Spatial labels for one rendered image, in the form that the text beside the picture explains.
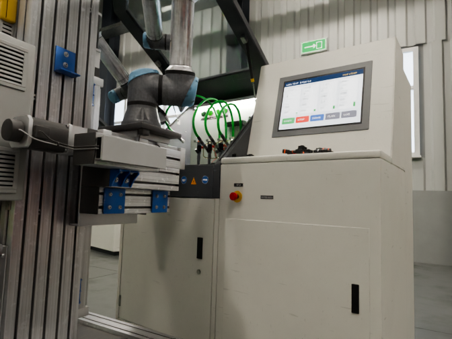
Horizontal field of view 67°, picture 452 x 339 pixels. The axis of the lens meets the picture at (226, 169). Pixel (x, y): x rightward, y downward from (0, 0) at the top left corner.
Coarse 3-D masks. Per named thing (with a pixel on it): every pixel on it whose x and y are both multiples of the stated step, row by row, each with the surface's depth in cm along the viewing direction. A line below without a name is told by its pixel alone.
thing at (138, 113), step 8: (128, 104) 128; (136, 104) 126; (144, 104) 126; (152, 104) 128; (128, 112) 126; (136, 112) 125; (144, 112) 126; (152, 112) 127; (128, 120) 124; (136, 120) 123; (144, 120) 124; (152, 120) 126
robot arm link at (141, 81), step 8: (136, 72) 127; (144, 72) 127; (152, 72) 128; (128, 80) 130; (136, 80) 127; (144, 80) 127; (152, 80) 127; (160, 80) 128; (128, 88) 129; (136, 88) 126; (144, 88) 127; (152, 88) 127; (160, 88) 127; (128, 96) 128; (136, 96) 126; (144, 96) 126; (152, 96) 128; (160, 96) 128; (160, 104) 132
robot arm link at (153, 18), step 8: (144, 0) 136; (152, 0) 135; (160, 0) 139; (144, 8) 140; (152, 8) 139; (160, 8) 142; (144, 16) 146; (152, 16) 143; (160, 16) 146; (152, 24) 147; (160, 24) 150; (144, 32) 160; (152, 32) 152; (160, 32) 154; (144, 40) 159; (152, 40) 158; (160, 40) 159; (152, 48) 163; (160, 48) 163
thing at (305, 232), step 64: (320, 64) 173; (384, 64) 154; (256, 128) 182; (384, 128) 144; (256, 192) 148; (320, 192) 132; (384, 192) 124; (256, 256) 145; (320, 256) 130; (384, 256) 121; (256, 320) 143; (320, 320) 127; (384, 320) 119
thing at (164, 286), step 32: (128, 224) 194; (160, 224) 180; (192, 224) 167; (128, 256) 192; (160, 256) 178; (192, 256) 165; (128, 288) 189; (160, 288) 176; (192, 288) 164; (128, 320) 187; (160, 320) 174; (192, 320) 162
